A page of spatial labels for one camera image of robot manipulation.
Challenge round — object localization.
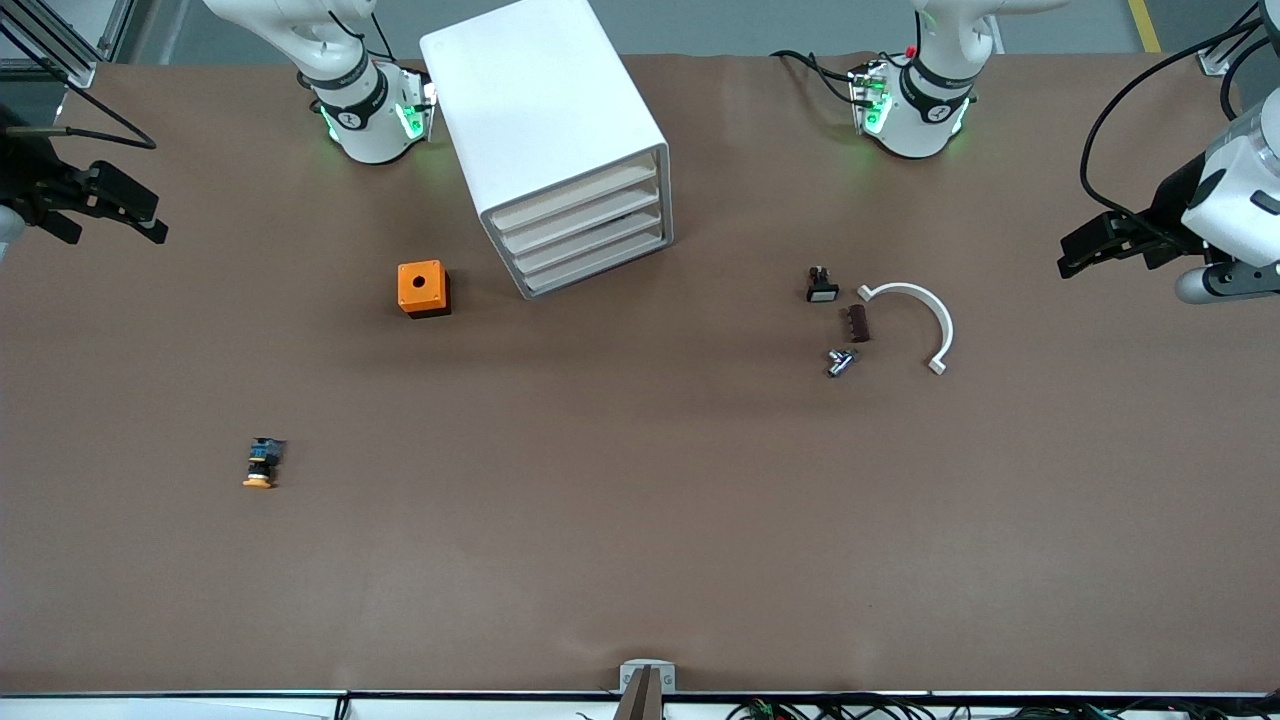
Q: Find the white drawer cabinet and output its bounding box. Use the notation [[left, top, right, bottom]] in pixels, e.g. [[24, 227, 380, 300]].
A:
[[419, 0, 675, 301]]

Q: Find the aluminium frame profile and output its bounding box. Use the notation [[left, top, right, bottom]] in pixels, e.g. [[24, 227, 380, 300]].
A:
[[1198, 0, 1266, 78], [0, 0, 136, 89]]

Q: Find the white plastic drawer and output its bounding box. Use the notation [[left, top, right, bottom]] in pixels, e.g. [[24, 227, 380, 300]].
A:
[[493, 160, 661, 236], [520, 230, 669, 298], [500, 183, 663, 258], [510, 207, 666, 279]]

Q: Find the grey metal bracket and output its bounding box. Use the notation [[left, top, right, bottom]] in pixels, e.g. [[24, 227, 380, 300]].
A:
[[619, 659, 677, 694]]

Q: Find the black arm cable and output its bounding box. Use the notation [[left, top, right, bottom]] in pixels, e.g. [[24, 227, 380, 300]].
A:
[[1080, 18, 1280, 244], [0, 20, 159, 151]]

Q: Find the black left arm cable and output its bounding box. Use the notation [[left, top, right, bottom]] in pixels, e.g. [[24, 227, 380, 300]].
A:
[[1080, 18, 1280, 244]]

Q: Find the white curved bracket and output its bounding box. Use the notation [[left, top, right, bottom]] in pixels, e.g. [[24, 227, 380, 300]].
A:
[[857, 282, 955, 377]]

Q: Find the orange push button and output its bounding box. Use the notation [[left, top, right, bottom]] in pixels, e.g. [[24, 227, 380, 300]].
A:
[[242, 437, 288, 491]]

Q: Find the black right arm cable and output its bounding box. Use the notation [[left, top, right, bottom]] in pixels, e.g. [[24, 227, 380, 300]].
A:
[[0, 20, 159, 151]]

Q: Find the orange box with hole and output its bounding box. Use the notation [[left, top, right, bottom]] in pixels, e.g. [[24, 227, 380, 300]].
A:
[[397, 260, 452, 320]]

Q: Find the grey metal post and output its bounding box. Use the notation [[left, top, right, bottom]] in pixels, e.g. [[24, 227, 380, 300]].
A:
[[613, 666, 666, 720]]

